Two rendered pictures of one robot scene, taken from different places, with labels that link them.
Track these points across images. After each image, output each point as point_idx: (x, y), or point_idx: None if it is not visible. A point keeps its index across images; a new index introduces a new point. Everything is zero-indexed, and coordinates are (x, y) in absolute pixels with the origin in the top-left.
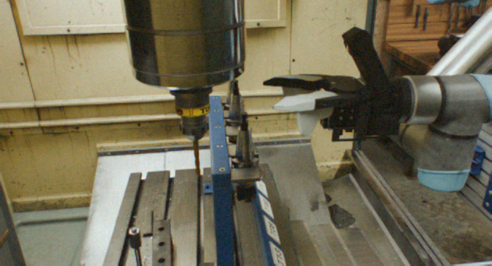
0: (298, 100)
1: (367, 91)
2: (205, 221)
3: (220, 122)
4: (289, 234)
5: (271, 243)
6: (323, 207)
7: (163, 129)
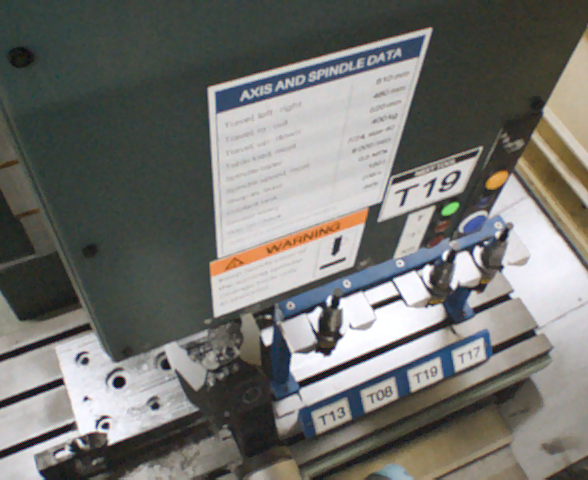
0: (169, 352)
1: (220, 422)
2: (380, 311)
3: (413, 261)
4: (395, 420)
5: (345, 401)
6: (558, 462)
7: (547, 171)
